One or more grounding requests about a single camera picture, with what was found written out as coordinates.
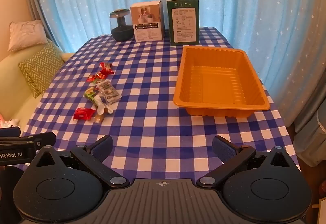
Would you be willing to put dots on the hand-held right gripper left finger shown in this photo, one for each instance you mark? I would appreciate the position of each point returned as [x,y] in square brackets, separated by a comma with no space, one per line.
[100,147]

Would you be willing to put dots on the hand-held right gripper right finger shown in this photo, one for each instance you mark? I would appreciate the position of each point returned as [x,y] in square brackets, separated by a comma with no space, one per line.
[224,149]

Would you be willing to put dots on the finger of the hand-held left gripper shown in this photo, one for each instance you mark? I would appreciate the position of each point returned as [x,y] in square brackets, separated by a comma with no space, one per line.
[43,138]
[10,132]

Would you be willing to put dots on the red gold candy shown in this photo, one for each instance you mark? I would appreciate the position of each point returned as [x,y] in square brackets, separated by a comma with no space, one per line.
[98,118]

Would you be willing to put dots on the red snack packet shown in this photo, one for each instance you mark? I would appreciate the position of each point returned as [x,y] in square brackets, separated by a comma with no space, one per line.
[84,114]

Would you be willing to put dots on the white green snack packet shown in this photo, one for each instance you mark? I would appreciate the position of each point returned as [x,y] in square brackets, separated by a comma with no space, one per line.
[103,107]

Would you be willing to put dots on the yellow green candy packet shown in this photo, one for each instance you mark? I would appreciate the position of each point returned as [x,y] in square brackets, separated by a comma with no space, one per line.
[91,93]

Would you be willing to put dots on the grey white snack packet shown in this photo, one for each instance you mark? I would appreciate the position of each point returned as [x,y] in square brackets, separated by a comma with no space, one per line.
[108,91]

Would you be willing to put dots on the red green candy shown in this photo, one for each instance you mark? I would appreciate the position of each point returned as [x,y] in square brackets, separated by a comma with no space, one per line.
[96,77]

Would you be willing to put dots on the orange plastic tray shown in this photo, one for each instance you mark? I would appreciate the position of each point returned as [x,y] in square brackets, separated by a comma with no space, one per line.
[216,79]

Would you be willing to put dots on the white plush toy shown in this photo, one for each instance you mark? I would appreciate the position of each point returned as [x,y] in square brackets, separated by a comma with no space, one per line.
[11,122]

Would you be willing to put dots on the pale green sofa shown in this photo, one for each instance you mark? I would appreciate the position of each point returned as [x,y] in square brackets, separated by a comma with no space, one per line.
[15,101]

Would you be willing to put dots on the blue white checkered tablecloth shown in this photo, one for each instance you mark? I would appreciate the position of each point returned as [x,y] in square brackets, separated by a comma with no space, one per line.
[152,112]

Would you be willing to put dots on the green chevron pillow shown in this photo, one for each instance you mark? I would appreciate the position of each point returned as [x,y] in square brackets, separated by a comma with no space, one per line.
[40,68]

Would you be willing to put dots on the grey lace-trimmed curtain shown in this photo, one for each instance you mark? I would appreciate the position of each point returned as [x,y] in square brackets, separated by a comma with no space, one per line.
[313,142]

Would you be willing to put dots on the white pillow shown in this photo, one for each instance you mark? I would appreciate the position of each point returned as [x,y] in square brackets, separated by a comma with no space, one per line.
[26,35]

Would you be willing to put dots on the dark green humidifier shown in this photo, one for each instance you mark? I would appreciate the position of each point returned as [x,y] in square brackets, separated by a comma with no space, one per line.
[122,33]

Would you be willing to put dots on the green carton box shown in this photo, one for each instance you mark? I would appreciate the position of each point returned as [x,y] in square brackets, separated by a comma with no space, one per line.
[182,23]

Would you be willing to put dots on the beige product box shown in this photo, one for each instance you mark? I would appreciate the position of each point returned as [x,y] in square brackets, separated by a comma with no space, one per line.
[147,23]

